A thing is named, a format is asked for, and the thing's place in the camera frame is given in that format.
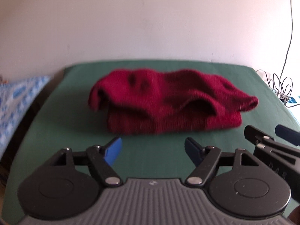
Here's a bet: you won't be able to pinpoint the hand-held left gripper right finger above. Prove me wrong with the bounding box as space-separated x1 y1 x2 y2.
184 137 261 188

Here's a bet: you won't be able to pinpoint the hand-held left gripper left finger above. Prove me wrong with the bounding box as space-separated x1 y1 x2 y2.
52 136 123 188

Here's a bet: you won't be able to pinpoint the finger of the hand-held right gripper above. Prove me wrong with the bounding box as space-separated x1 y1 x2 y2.
244 125 276 146
275 124 300 147

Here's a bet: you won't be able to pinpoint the dark red knitted sweater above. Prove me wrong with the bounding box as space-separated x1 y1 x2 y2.
88 68 259 136

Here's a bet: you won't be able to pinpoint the green table cloth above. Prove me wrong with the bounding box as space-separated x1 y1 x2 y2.
5 60 300 223

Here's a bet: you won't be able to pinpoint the blue white patterned cloth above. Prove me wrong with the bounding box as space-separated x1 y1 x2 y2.
0 75 52 163

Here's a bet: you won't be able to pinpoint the tangled cables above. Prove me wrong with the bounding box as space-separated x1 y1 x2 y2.
255 69 294 104

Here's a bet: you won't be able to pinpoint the hanging wall cable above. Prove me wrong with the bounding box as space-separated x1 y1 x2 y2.
280 0 294 83

